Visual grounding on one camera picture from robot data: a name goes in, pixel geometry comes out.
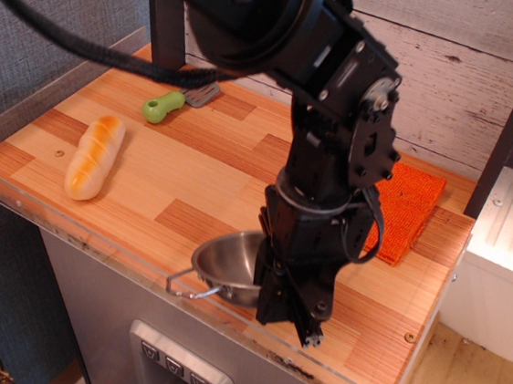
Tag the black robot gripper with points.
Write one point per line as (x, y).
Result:
(304, 248)

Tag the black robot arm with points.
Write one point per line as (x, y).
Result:
(325, 200)

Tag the dark grey left post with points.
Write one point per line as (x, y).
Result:
(167, 33)

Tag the orange knitted cloth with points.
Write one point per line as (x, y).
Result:
(407, 200)

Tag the green handled grey spatula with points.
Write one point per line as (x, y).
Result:
(157, 109)

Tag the toy bread loaf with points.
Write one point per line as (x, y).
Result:
(92, 161)

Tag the white toy sink unit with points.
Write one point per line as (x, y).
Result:
(478, 302)

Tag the silver dispenser button panel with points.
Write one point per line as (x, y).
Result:
(160, 360)

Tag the clear acrylic edge guard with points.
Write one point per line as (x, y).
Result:
(105, 287)

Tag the stainless steel two-handled bowl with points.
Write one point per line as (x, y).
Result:
(227, 265)

